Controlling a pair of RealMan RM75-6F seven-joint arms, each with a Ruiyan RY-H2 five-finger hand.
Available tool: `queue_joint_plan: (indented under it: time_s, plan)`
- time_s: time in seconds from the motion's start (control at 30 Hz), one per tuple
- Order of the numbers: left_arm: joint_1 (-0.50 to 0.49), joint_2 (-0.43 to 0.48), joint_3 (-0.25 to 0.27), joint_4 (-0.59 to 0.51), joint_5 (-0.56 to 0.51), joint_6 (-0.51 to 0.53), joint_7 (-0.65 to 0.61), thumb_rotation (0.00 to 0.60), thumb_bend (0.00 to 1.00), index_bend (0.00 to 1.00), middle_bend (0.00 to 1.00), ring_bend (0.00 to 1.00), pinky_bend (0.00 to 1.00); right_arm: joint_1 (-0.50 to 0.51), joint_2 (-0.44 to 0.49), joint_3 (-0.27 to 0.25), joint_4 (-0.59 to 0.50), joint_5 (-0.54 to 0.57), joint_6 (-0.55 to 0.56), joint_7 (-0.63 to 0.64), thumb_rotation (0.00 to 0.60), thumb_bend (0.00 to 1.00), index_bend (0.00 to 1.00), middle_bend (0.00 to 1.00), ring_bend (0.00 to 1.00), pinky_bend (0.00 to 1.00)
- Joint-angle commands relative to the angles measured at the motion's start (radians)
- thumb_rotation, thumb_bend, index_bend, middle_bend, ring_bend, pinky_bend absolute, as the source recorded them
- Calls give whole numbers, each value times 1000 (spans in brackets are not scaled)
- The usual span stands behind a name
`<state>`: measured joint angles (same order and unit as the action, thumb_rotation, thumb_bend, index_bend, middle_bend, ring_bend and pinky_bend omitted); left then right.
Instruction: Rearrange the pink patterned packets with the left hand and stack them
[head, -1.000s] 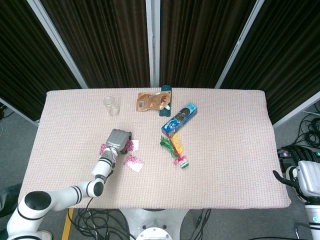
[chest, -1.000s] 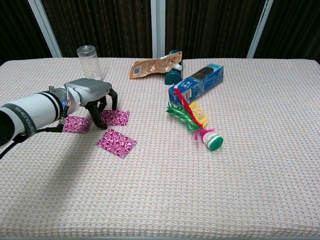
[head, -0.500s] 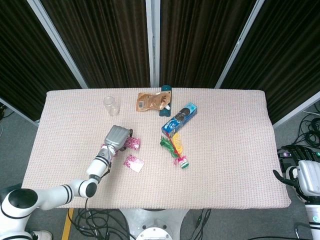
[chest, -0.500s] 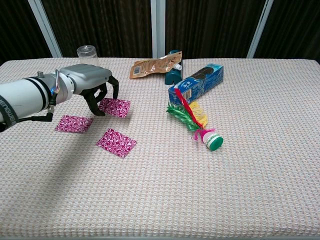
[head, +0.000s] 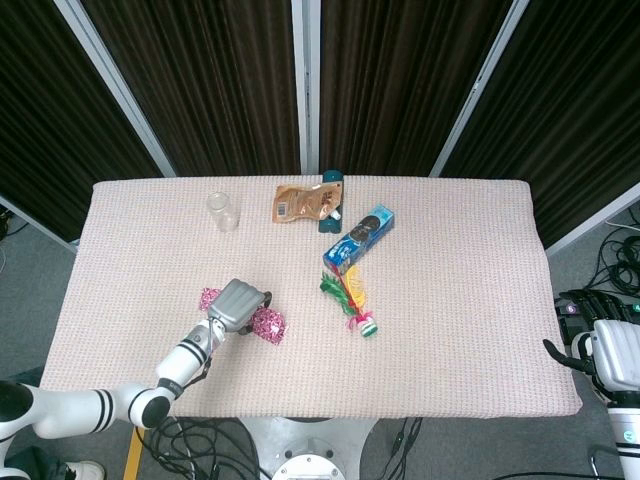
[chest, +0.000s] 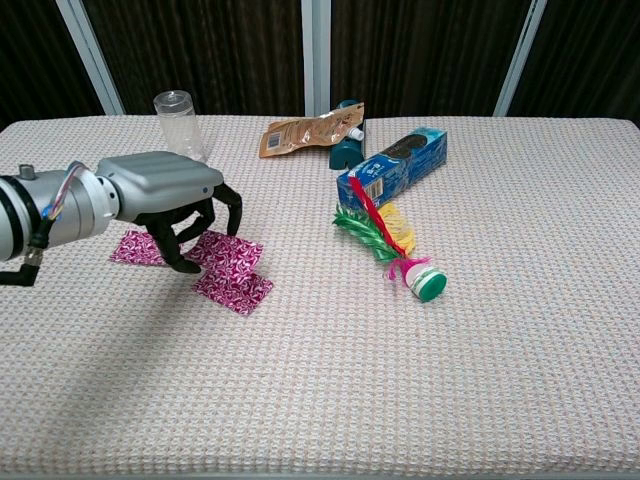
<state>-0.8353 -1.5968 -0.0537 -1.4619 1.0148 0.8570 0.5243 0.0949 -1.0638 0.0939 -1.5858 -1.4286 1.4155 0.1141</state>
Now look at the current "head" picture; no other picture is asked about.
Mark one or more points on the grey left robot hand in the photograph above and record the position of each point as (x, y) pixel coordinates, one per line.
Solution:
(237, 305)

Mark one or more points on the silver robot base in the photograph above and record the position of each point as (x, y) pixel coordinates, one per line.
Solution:
(307, 450)

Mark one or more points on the brown spout pouch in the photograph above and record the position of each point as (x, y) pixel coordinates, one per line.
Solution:
(300, 202)

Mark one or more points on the grey partition base rail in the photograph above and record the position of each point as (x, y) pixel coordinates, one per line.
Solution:
(595, 220)
(40, 222)

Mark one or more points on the clear plastic jar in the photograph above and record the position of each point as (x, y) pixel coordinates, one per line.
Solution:
(225, 217)

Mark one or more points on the grey partition post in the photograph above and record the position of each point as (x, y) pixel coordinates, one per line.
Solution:
(119, 90)
(306, 85)
(476, 90)

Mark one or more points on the pink waffle tablecloth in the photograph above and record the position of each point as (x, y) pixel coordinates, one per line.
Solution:
(425, 325)

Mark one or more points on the blue cookie box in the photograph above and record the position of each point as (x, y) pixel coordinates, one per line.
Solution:
(357, 240)

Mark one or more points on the dark curtain panel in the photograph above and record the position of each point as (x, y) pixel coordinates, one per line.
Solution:
(575, 100)
(400, 85)
(210, 85)
(50, 100)

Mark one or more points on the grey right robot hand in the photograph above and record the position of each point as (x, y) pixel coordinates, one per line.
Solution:
(620, 355)

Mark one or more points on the black device with buttons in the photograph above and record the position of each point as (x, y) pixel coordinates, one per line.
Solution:
(595, 307)

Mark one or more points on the colourful feather shuttlecock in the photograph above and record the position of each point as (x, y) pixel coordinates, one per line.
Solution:
(368, 327)

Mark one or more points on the white shoe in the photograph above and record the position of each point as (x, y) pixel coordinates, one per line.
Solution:
(85, 471)

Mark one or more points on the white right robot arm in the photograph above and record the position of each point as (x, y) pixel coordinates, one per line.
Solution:
(627, 435)

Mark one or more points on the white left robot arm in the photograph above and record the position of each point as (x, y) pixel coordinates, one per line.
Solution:
(185, 357)

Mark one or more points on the teal bottle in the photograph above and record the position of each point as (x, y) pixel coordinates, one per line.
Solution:
(330, 227)

